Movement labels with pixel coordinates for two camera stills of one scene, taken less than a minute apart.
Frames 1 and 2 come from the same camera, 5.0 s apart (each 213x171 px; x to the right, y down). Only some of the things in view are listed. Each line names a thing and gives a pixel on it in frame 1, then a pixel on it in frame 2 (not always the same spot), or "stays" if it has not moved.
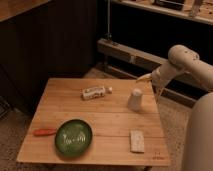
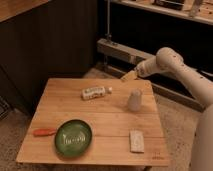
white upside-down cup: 135,101 stays
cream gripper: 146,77 -> 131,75
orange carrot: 44,132 stays
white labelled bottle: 91,93 stays
